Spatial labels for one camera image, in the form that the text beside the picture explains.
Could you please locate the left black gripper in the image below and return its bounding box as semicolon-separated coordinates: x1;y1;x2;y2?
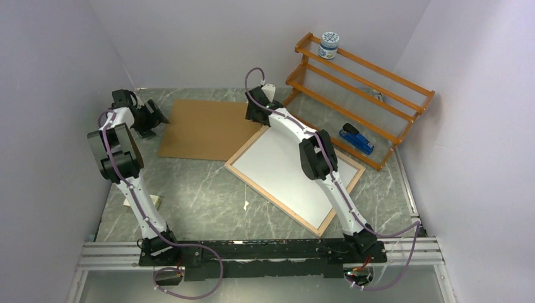
133;100;170;140

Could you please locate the brown backing board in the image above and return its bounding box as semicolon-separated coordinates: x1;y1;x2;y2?
157;99;262;161

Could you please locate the wooden picture frame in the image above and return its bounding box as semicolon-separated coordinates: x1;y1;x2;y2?
224;123;367;238

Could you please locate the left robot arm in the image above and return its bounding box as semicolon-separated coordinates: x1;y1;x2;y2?
87;89;181;266

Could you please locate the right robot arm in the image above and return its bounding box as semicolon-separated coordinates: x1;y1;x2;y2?
245;85;377;262

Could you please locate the small staples box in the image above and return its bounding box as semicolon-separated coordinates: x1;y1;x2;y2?
122;194;162;209

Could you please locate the small blue white jar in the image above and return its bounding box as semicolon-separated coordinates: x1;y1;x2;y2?
318;32;339;60

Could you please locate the blue stapler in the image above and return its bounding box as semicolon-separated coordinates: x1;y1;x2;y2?
339;123;374;155

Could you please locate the orange wooden rack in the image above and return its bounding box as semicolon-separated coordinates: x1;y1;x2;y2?
283;33;435;170

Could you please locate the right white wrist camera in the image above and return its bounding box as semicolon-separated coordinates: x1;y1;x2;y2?
261;83;276;102

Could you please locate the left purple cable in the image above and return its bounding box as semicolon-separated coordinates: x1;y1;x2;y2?
98;109;225;301

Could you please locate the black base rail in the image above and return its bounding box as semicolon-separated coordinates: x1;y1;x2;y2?
137;238;387;282

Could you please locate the aluminium table rail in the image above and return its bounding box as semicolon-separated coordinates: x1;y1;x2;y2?
68;229;448;302

